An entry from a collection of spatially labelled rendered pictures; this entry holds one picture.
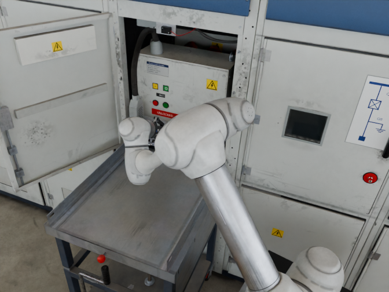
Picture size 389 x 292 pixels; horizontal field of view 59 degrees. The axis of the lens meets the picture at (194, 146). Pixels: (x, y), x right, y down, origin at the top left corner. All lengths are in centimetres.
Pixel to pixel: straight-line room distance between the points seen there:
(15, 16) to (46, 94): 56
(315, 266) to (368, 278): 100
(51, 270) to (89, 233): 105
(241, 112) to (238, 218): 30
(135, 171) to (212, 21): 71
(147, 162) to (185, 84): 50
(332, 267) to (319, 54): 78
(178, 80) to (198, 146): 87
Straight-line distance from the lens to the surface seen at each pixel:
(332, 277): 118
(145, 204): 165
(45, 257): 266
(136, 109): 179
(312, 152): 165
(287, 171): 172
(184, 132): 89
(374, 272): 211
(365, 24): 143
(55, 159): 189
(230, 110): 100
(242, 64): 155
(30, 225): 290
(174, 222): 156
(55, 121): 180
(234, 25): 151
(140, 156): 144
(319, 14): 143
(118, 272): 225
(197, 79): 169
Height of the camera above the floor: 198
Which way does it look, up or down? 34 degrees down
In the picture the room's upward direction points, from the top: 3 degrees clockwise
